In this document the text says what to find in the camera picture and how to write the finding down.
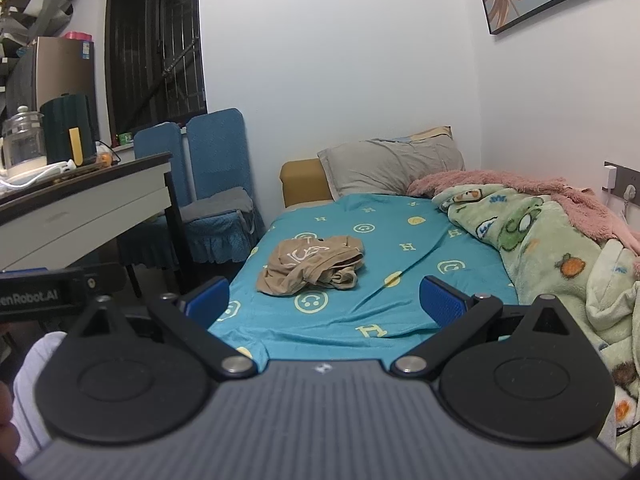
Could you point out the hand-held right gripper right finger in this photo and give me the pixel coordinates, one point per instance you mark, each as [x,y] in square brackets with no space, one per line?
[440,300]

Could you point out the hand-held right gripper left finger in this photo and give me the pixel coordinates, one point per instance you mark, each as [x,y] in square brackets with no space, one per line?
[210,297]

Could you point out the tan printed shirt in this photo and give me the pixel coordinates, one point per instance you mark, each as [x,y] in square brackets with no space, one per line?
[300,265]

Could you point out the white desk with dark top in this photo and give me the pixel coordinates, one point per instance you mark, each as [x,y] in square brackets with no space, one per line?
[70,215]

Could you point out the teal patterned bed sheet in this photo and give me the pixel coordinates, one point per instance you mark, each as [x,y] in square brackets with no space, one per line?
[380,240]

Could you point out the grey chair cushion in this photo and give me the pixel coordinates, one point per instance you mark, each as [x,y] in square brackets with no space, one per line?
[215,205]

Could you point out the green cartoon print blanket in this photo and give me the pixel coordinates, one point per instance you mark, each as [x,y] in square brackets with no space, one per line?
[545,255]

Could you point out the white power strip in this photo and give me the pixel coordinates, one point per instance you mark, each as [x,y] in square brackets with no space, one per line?
[40,172]

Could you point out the grey pillow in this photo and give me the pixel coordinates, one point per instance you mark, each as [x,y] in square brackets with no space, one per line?
[390,165]

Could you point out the yellow-brown bed head cushion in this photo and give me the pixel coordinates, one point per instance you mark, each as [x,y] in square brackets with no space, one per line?
[302,182]

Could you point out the glass jar with lid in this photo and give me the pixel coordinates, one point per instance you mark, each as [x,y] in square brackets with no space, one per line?
[22,140]

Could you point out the dark green ribbed container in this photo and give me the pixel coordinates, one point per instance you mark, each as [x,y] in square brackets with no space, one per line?
[57,130]

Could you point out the yellow and blue pillow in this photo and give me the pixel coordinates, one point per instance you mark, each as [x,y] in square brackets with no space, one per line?
[430,132]

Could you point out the pink fuzzy blanket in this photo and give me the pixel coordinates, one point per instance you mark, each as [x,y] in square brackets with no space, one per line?
[580,200]

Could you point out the small green box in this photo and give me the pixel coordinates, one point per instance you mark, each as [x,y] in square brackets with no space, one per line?
[124,137]

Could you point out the bronze refrigerator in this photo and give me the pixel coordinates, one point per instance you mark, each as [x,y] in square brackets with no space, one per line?
[55,70]

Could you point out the dark barred window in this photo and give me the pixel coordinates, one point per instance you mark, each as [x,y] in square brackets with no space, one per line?
[150,45]

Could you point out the pink lidded container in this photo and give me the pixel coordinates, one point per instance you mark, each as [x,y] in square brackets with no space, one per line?
[77,35]

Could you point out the white wall charger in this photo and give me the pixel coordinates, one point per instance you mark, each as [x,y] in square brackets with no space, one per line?
[610,178]

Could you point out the grey wall socket panel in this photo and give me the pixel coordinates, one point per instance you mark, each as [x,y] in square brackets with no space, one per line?
[627,177]

